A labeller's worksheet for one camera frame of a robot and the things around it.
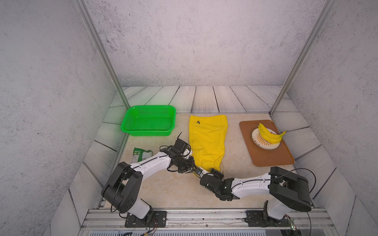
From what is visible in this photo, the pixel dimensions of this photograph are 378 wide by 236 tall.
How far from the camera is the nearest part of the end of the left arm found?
0.70m

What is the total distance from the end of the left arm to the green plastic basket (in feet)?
1.12

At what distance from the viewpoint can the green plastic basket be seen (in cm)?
110
